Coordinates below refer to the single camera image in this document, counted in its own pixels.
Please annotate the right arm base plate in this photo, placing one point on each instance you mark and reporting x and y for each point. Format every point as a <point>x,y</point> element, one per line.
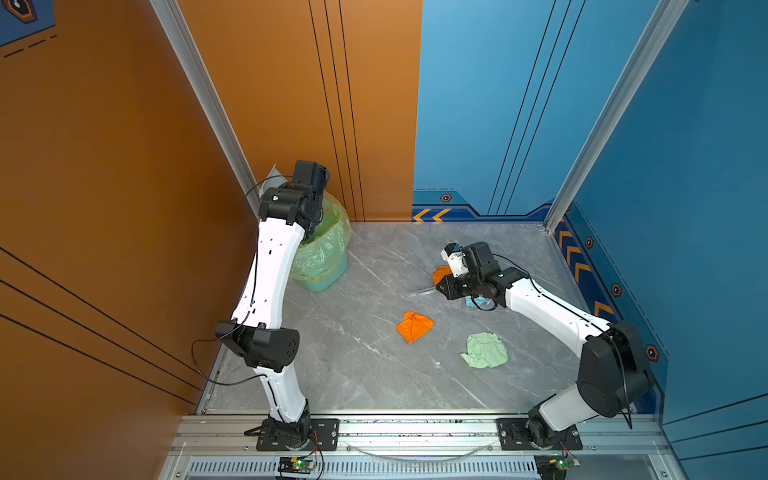
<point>532,434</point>

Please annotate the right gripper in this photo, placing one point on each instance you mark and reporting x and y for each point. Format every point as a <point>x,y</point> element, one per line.
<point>449,291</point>

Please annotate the orange crumpled paper near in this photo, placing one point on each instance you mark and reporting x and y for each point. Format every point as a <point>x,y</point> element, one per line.
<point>414,326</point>

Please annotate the aluminium corner post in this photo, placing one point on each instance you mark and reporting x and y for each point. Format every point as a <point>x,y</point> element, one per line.
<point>177,31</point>
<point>650,43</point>

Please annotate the left aluminium corner post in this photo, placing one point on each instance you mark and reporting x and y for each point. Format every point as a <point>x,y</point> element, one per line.
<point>177,31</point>

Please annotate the left circuit board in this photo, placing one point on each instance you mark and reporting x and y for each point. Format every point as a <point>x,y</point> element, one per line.
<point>296,467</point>

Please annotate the aluminium frame rail front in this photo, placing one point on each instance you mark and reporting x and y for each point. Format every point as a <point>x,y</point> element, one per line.
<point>418,445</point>

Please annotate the teal dustpan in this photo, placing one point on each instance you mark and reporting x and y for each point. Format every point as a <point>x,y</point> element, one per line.
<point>274,179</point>

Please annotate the green trash bin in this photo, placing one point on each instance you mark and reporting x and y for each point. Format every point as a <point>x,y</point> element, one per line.
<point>330,267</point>

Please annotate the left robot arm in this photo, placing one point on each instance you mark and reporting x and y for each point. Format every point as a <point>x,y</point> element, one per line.
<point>288,214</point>

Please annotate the orange crumpled paper far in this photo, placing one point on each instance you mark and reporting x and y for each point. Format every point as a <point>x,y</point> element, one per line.
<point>440,273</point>

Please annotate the right circuit board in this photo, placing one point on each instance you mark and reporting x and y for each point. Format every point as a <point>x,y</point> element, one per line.
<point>555,468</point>

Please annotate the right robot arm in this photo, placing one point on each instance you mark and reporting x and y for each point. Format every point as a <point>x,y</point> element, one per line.
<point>613,369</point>

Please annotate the light blue paper scrap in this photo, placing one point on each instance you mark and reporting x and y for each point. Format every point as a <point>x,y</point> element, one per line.
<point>480,303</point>

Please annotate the right aluminium corner post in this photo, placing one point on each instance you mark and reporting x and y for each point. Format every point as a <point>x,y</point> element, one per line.
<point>650,43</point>

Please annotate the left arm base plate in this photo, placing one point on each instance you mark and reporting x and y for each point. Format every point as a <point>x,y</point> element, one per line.
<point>312,432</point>

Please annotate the large green crumpled paper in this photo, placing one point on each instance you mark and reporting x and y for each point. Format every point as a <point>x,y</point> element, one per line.
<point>484,350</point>

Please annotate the circuit board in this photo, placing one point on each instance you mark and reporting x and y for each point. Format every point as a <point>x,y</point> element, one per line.
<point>555,468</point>
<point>296,467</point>

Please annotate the orange crumpled paper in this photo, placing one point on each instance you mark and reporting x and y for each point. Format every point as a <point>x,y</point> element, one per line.
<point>414,326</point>
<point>440,273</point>

